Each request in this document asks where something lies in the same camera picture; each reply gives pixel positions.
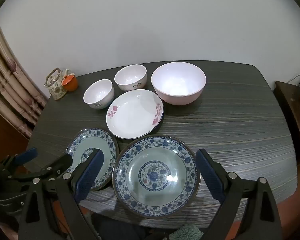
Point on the green fluffy cloth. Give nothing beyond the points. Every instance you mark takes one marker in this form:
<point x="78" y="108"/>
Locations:
<point x="187" y="232"/>

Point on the small white bowl blue base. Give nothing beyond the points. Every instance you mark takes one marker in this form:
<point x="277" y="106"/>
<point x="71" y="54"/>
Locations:
<point x="98" y="93"/>

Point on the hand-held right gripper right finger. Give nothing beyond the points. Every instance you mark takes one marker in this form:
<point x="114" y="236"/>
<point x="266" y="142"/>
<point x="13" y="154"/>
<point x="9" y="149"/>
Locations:
<point x="210" y="170"/>

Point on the large pink bowl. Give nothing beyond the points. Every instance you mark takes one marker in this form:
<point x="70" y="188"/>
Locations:
<point x="177" y="80"/>

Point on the dark wooden cabinet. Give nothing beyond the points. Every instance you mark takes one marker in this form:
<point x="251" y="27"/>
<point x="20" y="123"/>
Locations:
<point x="290" y="110"/>

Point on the small blue floral plate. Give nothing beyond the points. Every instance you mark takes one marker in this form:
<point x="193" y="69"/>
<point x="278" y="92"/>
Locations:
<point x="95" y="142"/>

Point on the small white bowl pink base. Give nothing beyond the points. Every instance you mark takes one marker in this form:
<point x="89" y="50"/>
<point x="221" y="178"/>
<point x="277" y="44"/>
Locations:
<point x="130" y="76"/>

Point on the beige patterned curtain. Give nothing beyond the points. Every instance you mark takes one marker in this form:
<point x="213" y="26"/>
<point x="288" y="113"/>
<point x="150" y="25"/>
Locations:
<point x="10" y="80"/>

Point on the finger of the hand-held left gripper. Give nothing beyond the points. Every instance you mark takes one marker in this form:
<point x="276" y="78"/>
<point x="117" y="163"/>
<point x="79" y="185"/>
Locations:
<point x="28" y="154"/>
<point x="63" y="162"/>

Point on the floral ceramic teapot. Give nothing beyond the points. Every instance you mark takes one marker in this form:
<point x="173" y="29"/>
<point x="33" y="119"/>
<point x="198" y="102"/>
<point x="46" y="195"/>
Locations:
<point x="55" y="88"/>

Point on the brown wooden furniture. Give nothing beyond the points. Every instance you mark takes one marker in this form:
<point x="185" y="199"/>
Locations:
<point x="7" y="140"/>

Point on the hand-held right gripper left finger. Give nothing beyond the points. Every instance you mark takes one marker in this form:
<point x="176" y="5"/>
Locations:
<point x="90" y="172"/>

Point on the orange cup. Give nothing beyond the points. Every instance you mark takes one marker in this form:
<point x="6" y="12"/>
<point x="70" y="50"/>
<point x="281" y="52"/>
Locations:
<point x="71" y="83"/>

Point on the white plate with pink flowers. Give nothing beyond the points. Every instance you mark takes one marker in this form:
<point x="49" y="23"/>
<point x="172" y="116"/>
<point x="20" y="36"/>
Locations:
<point x="132" y="115"/>

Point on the large blue floral plate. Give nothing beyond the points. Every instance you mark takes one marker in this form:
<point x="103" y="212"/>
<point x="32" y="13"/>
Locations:
<point x="155" y="175"/>

